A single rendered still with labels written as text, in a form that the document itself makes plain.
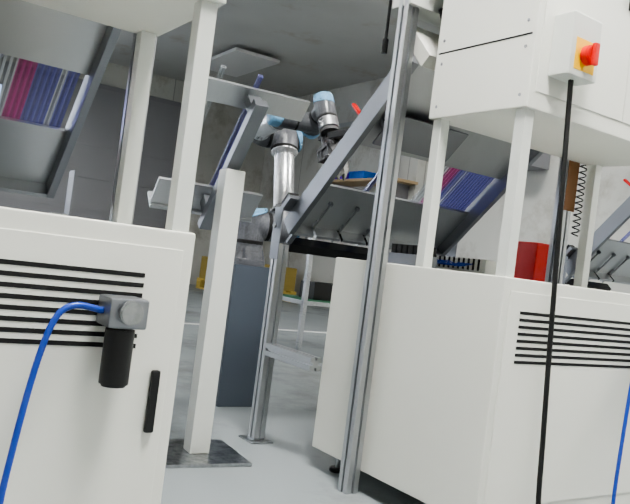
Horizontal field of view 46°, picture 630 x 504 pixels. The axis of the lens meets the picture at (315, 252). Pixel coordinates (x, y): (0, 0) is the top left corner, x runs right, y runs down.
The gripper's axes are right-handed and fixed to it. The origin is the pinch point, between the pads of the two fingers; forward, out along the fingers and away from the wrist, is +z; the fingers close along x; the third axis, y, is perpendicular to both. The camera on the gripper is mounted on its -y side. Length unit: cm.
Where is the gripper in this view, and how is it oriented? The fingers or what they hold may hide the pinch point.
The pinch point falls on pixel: (341, 175)
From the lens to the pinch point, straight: 255.8
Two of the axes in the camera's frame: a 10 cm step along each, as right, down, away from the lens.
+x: -8.2, -1.1, -5.6
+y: -5.5, 4.1, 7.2
